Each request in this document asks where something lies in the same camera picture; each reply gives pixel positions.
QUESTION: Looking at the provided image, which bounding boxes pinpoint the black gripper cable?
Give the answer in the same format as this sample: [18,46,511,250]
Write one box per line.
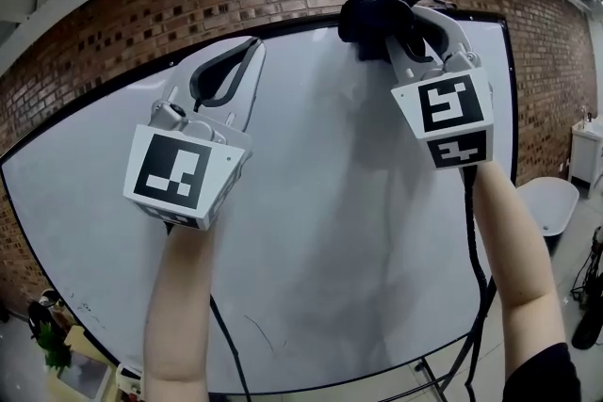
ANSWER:
[208,295,254,402]
[463,165,491,402]

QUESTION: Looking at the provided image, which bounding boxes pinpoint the person's black star-print shirt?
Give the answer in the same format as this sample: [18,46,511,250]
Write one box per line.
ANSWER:
[505,341,581,402]

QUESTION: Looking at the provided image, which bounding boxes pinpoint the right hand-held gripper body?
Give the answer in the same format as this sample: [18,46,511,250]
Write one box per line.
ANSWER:
[390,50,495,171]

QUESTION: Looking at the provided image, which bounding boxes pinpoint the black floor equipment pile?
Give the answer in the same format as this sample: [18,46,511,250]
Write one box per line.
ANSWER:
[568,224,603,350]

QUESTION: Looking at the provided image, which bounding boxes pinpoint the large whiteboard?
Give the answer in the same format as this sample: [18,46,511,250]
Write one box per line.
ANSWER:
[0,9,520,397]

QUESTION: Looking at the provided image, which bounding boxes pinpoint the person's left forearm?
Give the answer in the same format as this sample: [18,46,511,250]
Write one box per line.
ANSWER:
[142,223,217,402]

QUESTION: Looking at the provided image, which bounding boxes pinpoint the green leafy plant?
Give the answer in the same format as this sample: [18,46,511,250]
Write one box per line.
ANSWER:
[35,320,73,376]

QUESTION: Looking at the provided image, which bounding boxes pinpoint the dark blue cloth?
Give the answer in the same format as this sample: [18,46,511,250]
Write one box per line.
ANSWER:
[337,0,458,63]

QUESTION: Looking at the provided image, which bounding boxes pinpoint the light wooden table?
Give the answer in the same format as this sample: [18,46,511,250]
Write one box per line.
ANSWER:
[44,324,122,402]

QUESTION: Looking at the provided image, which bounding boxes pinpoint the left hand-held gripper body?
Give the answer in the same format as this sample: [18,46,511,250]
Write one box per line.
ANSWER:
[122,97,252,232]

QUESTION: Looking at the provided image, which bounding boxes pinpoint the white marker box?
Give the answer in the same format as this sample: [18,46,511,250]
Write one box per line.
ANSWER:
[114,361,145,402]

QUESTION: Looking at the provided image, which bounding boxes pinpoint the person's right forearm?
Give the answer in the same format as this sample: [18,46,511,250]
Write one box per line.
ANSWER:
[469,160,568,385]

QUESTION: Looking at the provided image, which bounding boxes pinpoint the white cabinet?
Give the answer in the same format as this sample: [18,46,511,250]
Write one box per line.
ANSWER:
[566,121,603,200]

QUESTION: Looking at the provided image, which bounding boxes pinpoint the black backpack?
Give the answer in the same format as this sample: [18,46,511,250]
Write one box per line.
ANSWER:
[25,289,65,340]

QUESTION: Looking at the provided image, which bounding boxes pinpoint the silver tray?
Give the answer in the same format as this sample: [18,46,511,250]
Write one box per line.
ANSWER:
[58,348,115,402]

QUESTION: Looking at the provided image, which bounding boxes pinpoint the black metal folding stand legs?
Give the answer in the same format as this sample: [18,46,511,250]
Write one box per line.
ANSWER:
[413,276,499,402]

